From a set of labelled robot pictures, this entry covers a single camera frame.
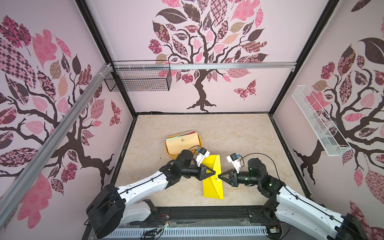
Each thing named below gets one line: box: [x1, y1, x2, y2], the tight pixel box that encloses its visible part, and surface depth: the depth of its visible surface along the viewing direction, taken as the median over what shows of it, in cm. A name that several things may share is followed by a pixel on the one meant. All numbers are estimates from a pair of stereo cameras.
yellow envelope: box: [201, 154, 224, 200], surface depth 74 cm
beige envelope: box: [165, 130, 201, 154], surface depth 99 cm
